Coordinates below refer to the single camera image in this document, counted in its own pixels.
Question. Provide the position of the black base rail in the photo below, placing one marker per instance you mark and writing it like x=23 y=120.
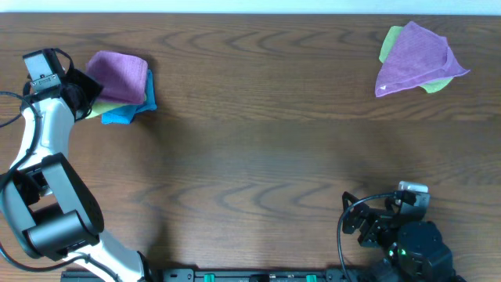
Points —
x=269 y=275

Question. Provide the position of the light green cloth under purple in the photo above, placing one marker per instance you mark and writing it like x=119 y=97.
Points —
x=387 y=46

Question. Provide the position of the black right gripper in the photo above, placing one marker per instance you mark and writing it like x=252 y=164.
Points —
x=378 y=221

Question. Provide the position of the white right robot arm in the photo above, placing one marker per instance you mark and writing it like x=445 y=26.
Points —
x=414 y=248

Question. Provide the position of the yellow-green folded cloth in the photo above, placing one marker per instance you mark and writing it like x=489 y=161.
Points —
x=99 y=108

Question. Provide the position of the blue folded cloth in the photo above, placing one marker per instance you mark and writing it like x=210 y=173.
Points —
x=124 y=115

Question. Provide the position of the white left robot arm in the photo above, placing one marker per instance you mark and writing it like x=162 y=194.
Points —
x=222 y=173

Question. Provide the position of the purple microfiber cloth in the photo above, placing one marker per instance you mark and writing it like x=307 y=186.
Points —
x=122 y=76

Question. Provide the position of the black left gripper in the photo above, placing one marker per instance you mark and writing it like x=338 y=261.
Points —
x=84 y=92

